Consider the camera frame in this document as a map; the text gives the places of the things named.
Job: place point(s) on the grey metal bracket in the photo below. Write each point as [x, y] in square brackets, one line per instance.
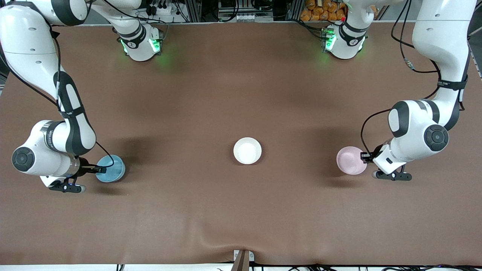
[251, 256]

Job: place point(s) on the aluminium frame rail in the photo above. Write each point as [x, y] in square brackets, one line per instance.
[476, 56]

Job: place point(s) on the brown table cloth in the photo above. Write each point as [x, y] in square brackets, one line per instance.
[226, 94]

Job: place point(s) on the white bowl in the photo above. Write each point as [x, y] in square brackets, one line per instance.
[247, 150]

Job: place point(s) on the aluminium frame post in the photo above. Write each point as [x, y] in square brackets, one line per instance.
[192, 9]
[295, 9]

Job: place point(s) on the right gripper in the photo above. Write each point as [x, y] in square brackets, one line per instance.
[86, 168]

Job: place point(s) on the brown wooden post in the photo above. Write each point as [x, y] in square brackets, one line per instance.
[241, 262]

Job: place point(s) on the black electronics box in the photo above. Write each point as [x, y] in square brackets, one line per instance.
[237, 5]

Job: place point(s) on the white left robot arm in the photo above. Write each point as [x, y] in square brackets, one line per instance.
[433, 37]

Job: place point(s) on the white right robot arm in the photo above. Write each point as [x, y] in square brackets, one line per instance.
[26, 45]

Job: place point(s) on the white connector block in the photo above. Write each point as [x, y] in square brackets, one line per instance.
[253, 17]

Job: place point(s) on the white power strip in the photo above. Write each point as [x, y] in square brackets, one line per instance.
[162, 10]

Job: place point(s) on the pink bowl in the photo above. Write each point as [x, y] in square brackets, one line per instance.
[349, 161]

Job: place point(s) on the blue bowl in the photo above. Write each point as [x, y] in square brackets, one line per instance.
[113, 171]

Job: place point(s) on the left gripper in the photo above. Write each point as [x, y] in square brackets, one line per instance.
[373, 155]

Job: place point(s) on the orange lumpy items pile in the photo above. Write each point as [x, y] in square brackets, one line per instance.
[324, 10]

